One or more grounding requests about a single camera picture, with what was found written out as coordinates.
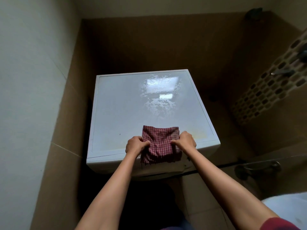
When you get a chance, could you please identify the red checkered cloth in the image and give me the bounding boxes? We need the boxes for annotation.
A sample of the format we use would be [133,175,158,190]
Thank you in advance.
[140,125,183,165]

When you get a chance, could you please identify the white toilet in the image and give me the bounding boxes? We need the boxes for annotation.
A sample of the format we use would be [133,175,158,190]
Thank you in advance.
[261,192,307,230]

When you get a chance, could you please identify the dark red shirt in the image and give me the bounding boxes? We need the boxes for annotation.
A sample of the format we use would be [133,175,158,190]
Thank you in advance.
[161,217,302,230]

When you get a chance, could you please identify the perforated plastic basket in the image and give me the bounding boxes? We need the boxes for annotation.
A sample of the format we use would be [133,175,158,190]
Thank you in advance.
[231,28,307,125]

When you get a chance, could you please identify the person's right hand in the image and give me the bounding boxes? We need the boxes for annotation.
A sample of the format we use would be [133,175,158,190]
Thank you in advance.
[170,131,197,155]

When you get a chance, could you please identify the metal wall tap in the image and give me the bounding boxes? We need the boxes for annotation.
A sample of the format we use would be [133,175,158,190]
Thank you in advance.
[270,69,295,77]

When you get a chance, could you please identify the dark round basin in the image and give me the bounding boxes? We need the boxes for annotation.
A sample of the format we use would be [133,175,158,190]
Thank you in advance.
[234,160,282,181]

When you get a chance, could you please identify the person's right forearm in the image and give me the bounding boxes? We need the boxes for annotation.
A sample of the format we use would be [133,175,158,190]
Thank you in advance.
[184,148,280,230]

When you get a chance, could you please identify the person's left hand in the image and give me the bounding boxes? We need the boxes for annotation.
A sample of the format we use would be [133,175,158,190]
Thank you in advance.
[125,136,151,156]

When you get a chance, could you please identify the person's left forearm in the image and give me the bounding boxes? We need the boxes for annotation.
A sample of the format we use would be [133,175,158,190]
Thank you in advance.
[75,150,141,230]

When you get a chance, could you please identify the white washing machine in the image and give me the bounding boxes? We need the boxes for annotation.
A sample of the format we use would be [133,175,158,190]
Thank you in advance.
[86,69,221,181]

